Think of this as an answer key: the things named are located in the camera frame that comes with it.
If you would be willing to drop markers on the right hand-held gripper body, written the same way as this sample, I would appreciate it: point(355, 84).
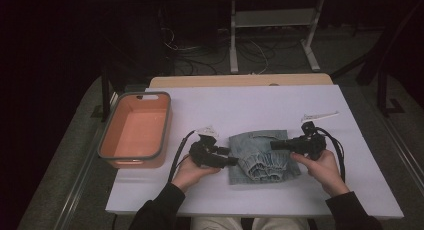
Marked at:
point(310, 145)

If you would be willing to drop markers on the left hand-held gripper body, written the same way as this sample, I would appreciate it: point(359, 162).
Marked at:
point(203, 153)

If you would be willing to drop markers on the light blue denim shorts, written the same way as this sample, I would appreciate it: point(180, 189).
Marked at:
point(260, 163)

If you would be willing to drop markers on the orange storage basket grey rim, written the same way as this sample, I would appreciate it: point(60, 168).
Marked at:
point(133, 130)

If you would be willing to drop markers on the person's left hand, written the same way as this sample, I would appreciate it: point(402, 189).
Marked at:
point(191, 175)

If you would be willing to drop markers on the person's right hand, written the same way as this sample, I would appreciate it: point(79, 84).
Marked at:
point(325, 171)

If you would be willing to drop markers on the person's legs beige trousers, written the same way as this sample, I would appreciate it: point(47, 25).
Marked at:
point(216, 224)

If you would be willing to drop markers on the light wooden table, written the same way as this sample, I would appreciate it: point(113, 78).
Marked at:
point(233, 80)

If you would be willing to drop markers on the black metal stand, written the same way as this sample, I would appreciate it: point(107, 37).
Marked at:
point(382, 90)
point(105, 96)

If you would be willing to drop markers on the metal floor rail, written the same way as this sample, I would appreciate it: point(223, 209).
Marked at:
point(405, 153)
point(75, 186)

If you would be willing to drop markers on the white metal stand frame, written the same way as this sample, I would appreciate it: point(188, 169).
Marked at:
point(273, 18)

